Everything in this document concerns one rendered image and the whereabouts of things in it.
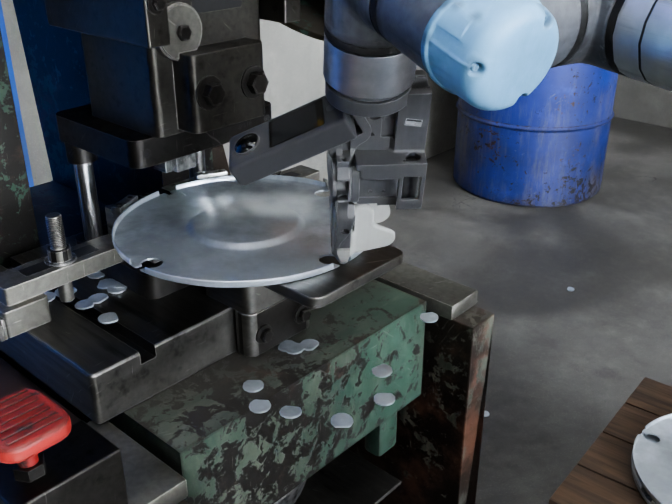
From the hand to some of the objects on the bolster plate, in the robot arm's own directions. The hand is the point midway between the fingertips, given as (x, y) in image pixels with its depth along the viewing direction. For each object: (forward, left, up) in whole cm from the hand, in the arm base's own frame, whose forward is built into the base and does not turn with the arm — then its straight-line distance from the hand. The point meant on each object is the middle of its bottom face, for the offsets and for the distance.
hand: (336, 251), depth 79 cm
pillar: (+34, +2, -6) cm, 34 cm away
